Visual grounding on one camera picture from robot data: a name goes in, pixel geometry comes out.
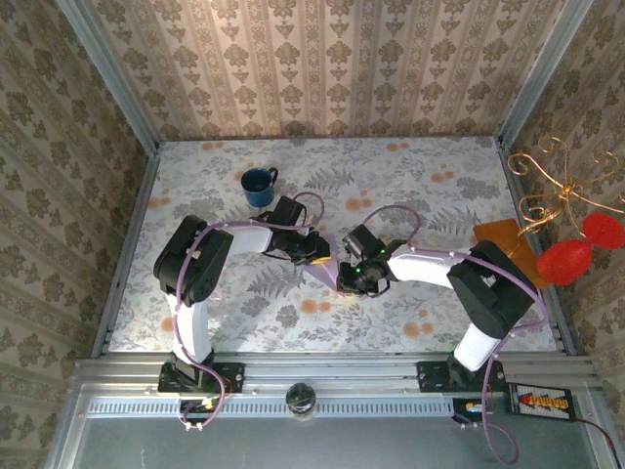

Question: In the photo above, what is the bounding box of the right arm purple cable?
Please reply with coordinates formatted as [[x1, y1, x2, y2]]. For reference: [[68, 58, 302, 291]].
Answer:
[[363, 204, 551, 465]]

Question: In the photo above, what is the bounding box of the grey metal shelf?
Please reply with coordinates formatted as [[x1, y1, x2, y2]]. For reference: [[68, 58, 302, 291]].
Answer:
[[46, 385, 624, 469]]

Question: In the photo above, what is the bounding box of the aluminium front rail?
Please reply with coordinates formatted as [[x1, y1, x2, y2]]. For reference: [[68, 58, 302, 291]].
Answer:
[[72, 355, 604, 395]]

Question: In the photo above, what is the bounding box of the dark blue mug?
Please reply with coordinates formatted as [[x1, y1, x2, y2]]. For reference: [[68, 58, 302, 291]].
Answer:
[[240, 166, 279, 209]]

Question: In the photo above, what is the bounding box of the small red ornament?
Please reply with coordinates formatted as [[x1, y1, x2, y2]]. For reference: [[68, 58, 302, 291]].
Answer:
[[581, 212, 625, 251]]

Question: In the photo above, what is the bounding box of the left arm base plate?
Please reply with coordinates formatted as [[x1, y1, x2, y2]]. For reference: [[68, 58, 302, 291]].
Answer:
[[156, 361, 246, 395]]

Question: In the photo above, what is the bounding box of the large red ornament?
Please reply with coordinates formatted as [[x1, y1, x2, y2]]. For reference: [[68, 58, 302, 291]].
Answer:
[[536, 238, 595, 288]]

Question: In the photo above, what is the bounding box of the aluminium frame post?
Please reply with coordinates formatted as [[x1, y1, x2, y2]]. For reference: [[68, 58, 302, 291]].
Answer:
[[56, 0, 160, 152], [497, 0, 595, 148]]

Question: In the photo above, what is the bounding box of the black power connector board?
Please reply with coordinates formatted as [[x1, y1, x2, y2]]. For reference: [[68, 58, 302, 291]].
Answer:
[[507, 383, 575, 421]]

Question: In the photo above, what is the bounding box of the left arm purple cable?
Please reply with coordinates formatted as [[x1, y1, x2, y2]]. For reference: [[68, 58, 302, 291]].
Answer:
[[173, 192, 326, 434]]

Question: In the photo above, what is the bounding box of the small black connector board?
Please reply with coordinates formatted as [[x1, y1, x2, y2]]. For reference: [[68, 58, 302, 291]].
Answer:
[[178, 398, 222, 425], [452, 398, 493, 425]]

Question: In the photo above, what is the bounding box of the red and black wire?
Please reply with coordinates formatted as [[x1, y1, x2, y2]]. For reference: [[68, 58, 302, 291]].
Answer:
[[570, 413, 625, 458]]

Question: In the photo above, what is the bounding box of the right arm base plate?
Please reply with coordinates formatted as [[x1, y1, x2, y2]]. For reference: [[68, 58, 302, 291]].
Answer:
[[416, 360, 507, 395]]

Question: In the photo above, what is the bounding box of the slotted grey cable duct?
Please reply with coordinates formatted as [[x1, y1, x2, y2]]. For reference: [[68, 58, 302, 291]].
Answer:
[[85, 395, 458, 419]]

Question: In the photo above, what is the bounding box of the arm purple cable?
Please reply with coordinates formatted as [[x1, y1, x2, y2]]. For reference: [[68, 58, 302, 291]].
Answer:
[[363, 204, 551, 465], [173, 192, 326, 434]]

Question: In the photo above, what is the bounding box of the gold wire stand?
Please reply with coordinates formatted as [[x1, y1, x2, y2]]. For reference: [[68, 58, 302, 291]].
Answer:
[[506, 136, 625, 258]]

